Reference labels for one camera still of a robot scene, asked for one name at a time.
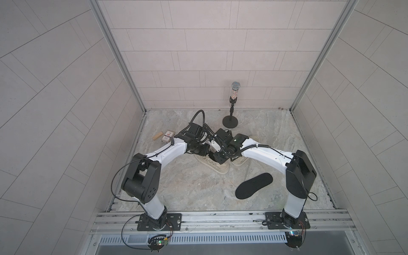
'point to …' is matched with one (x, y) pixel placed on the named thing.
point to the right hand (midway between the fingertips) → (216, 158)
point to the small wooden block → (158, 135)
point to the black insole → (247, 187)
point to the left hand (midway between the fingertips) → (211, 150)
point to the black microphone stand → (231, 121)
